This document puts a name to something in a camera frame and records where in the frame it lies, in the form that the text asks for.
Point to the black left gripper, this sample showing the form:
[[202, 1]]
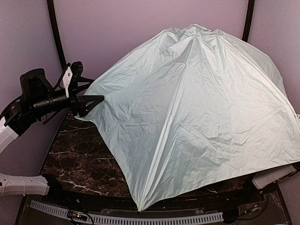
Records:
[[76, 103]]

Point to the mint green folding umbrella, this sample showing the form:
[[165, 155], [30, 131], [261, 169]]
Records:
[[193, 107]]

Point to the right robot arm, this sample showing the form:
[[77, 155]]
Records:
[[274, 178]]

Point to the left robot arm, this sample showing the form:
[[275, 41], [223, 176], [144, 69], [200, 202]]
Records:
[[40, 99]]

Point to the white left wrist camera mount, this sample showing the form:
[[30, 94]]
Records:
[[65, 80]]

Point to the left black frame post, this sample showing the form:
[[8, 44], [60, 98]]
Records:
[[56, 33]]

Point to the black frame post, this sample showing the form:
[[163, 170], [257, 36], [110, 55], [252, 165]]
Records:
[[248, 20], [56, 33]]

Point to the black curved front rail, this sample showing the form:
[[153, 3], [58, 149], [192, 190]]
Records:
[[212, 201]]

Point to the grey slotted cable duct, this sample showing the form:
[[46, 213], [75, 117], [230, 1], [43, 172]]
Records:
[[110, 217]]

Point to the right black frame post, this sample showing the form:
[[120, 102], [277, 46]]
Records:
[[248, 20]]

